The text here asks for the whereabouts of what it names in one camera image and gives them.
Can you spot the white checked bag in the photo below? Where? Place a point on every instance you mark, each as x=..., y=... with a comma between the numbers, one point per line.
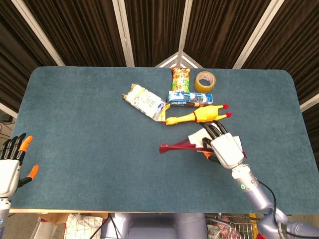
x=82, y=226

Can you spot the white and yellow biscuit pack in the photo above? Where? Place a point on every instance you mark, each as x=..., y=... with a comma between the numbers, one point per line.
x=144, y=100

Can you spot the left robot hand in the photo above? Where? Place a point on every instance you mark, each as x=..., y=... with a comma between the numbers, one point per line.
x=8, y=174

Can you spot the yellow rubber chicken toy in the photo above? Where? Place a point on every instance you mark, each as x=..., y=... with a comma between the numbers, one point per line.
x=207, y=113

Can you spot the brown pleated curtain panel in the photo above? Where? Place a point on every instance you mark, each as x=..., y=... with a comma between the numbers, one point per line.
x=154, y=27
x=299, y=49
x=219, y=32
x=82, y=32
x=15, y=62

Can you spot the orange snack bag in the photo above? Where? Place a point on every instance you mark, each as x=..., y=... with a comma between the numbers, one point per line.
x=180, y=79

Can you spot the red ribbed white paper fan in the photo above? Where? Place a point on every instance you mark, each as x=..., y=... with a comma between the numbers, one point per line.
x=174, y=148

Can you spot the blue felt table cover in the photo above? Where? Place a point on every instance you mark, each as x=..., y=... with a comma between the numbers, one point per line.
x=87, y=137

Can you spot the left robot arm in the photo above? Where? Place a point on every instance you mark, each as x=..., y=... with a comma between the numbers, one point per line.
x=3, y=216

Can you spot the blue cookie box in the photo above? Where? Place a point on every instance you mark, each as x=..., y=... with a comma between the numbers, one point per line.
x=189, y=98

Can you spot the white partition post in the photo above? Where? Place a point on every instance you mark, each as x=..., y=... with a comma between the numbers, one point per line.
x=185, y=25
x=37, y=30
x=123, y=32
x=258, y=32

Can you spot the white partition rail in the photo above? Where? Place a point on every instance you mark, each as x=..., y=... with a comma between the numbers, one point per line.
x=7, y=109
x=310, y=103

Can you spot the brown cardboard box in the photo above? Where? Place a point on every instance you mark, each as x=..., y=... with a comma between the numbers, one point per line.
x=53, y=217

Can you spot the yellow packing tape roll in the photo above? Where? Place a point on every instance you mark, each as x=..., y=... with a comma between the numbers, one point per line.
x=204, y=87

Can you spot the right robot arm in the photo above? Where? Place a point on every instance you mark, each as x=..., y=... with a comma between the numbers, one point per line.
x=254, y=194

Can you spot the white triangular partition base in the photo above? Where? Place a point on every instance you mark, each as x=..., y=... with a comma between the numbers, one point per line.
x=166, y=61

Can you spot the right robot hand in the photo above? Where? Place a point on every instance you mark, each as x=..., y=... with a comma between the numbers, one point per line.
x=226, y=149

